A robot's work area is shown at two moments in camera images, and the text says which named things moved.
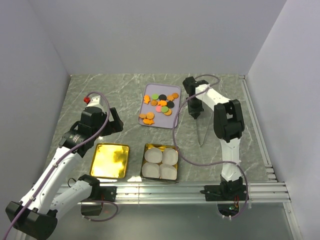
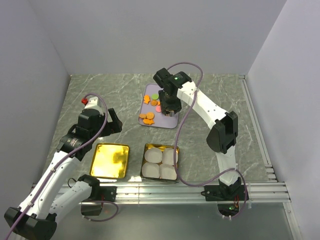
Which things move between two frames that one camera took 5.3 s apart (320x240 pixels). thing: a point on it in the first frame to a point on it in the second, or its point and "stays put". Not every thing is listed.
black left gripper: x=114 y=126 stays put
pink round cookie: x=158 y=108 stays put
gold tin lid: x=110 y=161 stays put
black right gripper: x=195 y=112 to x=176 y=107
